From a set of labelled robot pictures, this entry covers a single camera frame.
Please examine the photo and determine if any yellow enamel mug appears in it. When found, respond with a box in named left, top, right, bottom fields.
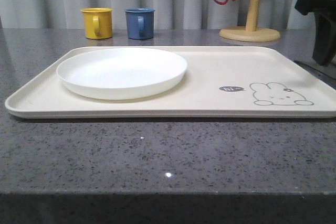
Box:
left=81, top=7, right=113, bottom=40

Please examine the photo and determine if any cream rabbit serving tray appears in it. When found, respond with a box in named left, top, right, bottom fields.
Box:
left=5, top=46, right=335, bottom=119

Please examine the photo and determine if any wooden mug tree stand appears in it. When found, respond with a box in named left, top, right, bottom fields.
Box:
left=219, top=0, right=280, bottom=42

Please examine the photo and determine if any blue enamel mug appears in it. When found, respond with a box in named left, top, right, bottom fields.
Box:
left=125, top=8, right=155, bottom=40

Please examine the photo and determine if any silver metal fork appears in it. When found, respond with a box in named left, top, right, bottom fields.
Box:
left=294, top=60, right=335, bottom=80

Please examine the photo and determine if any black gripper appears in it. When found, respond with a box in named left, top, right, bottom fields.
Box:
left=295, top=0, right=335, bottom=66

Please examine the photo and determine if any white round plate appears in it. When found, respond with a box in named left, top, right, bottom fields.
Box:
left=56, top=48, right=187, bottom=100

